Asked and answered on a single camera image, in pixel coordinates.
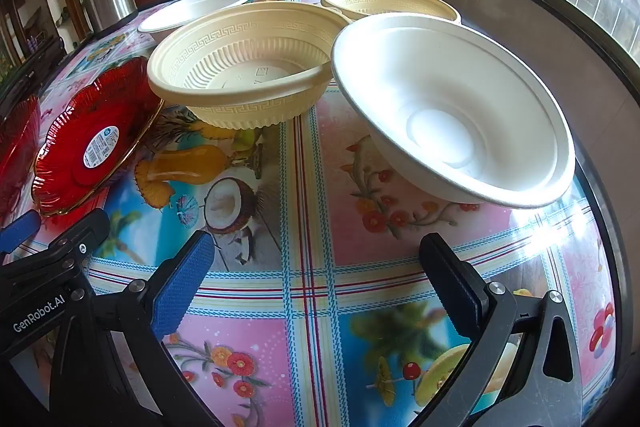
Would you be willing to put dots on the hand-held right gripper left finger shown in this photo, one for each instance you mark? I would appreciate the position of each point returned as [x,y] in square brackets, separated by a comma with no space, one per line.
[182,287]

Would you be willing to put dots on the cream patterned plastic bowl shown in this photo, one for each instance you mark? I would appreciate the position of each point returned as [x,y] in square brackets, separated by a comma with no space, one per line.
[390,2]
[240,67]

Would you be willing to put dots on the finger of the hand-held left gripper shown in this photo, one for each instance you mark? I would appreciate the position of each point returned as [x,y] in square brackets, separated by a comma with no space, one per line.
[20,229]
[82,232]

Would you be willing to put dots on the white plate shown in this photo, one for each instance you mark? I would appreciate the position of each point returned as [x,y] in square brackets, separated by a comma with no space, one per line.
[450,107]

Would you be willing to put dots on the white foam bowl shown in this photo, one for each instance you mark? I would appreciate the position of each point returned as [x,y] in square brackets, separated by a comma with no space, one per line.
[200,9]

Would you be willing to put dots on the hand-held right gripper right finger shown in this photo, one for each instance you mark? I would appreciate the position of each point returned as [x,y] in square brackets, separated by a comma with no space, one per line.
[465,307]

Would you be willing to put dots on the red glass plate with label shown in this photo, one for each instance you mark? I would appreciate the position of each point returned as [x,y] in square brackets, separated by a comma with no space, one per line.
[120,97]

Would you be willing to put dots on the printed fruit tablecloth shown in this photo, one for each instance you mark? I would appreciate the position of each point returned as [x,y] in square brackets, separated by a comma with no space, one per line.
[320,187]

